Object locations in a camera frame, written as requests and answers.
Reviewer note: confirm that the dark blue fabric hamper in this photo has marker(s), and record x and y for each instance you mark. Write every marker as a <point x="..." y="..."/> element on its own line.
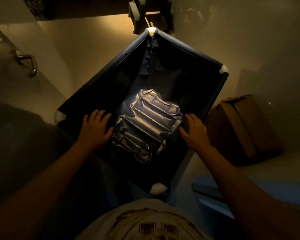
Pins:
<point x="130" y="72"/>

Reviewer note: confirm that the person's left little finger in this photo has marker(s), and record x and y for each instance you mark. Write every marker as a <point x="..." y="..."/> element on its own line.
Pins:
<point x="85" y="120"/>

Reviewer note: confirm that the flat blue board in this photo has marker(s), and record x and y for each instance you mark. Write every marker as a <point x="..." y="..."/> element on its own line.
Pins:
<point x="272" y="191"/>

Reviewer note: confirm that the white cabinet door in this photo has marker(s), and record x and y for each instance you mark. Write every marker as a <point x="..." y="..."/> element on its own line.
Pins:
<point x="20" y="97"/>

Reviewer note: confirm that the person's left hand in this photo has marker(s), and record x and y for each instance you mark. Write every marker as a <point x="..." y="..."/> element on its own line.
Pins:
<point x="93" y="133"/>

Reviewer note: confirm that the person's right thumb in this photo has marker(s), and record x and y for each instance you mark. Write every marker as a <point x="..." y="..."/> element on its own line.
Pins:
<point x="183" y="133"/>

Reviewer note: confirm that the person's white printed shirt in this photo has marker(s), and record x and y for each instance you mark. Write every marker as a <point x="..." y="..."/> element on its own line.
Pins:
<point x="145" y="222"/>

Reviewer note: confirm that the person's right forearm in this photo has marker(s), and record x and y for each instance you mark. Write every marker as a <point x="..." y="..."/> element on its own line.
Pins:
<point x="247" y="197"/>

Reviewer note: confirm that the person's left middle finger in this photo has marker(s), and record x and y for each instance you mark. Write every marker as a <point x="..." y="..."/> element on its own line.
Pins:
<point x="101" y="115"/>

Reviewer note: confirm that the person's left thumb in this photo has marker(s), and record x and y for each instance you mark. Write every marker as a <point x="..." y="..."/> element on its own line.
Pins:
<point x="109" y="133"/>

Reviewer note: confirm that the brown cardboard box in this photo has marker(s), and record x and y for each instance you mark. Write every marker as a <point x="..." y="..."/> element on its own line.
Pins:
<point x="245" y="127"/>

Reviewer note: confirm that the person's right hand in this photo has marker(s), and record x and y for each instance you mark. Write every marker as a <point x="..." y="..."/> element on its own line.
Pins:
<point x="196" y="134"/>

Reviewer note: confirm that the silver plastic air cushion bag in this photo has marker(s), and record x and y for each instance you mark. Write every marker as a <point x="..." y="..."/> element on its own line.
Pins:
<point x="147" y="124"/>

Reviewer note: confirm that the person's left forearm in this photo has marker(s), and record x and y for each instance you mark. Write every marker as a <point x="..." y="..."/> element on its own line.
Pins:
<point x="43" y="194"/>

